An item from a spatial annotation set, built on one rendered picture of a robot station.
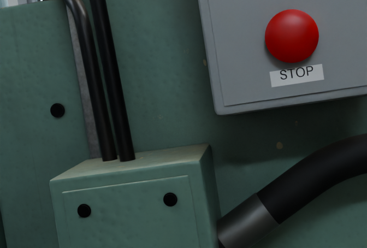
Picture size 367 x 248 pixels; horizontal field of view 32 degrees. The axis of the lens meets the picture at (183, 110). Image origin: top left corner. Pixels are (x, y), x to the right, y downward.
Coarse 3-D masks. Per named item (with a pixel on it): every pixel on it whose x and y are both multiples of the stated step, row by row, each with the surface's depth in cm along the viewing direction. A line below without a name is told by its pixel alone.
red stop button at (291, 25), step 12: (288, 12) 36; (300, 12) 36; (276, 24) 36; (288, 24) 36; (300, 24) 36; (312, 24) 36; (276, 36) 36; (288, 36) 36; (300, 36) 36; (312, 36) 36; (276, 48) 36; (288, 48) 36; (300, 48) 36; (312, 48) 36; (288, 60) 36; (300, 60) 36
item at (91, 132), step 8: (72, 16) 48; (72, 24) 48; (72, 32) 48; (72, 40) 48; (80, 56) 48; (80, 64) 48; (80, 72) 49; (80, 80) 49; (80, 88) 49; (88, 96) 49; (88, 104) 49; (88, 112) 49; (88, 120) 49; (88, 128) 49; (88, 136) 49; (96, 136) 49; (88, 144) 49; (96, 144) 49; (96, 152) 49
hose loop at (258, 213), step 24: (336, 144) 39; (360, 144) 39; (312, 168) 39; (336, 168) 39; (360, 168) 39; (264, 192) 40; (288, 192) 39; (312, 192) 39; (240, 216) 40; (264, 216) 39; (288, 216) 40; (240, 240) 39
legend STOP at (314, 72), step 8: (320, 64) 37; (272, 72) 37; (280, 72) 37; (288, 72) 37; (296, 72) 37; (304, 72) 37; (312, 72) 37; (320, 72) 37; (272, 80) 37; (280, 80) 37; (288, 80) 37; (296, 80) 37; (304, 80) 37; (312, 80) 37
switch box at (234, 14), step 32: (224, 0) 37; (256, 0) 37; (288, 0) 37; (320, 0) 37; (352, 0) 37; (224, 32) 38; (256, 32) 37; (320, 32) 37; (352, 32) 37; (224, 64) 38; (256, 64) 38; (288, 64) 37; (352, 64) 37; (224, 96) 38; (256, 96) 38; (288, 96) 37; (320, 96) 37; (352, 96) 37
